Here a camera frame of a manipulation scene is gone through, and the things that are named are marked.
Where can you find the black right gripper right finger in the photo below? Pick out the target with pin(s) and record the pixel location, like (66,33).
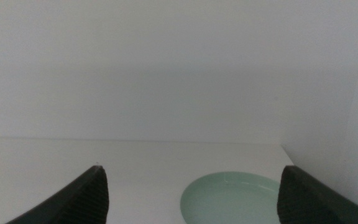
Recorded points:
(303,199)

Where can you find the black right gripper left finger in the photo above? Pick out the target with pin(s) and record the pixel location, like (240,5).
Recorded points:
(85,199)

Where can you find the pale green plastic bowl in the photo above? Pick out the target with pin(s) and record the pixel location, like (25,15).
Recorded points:
(228,202)

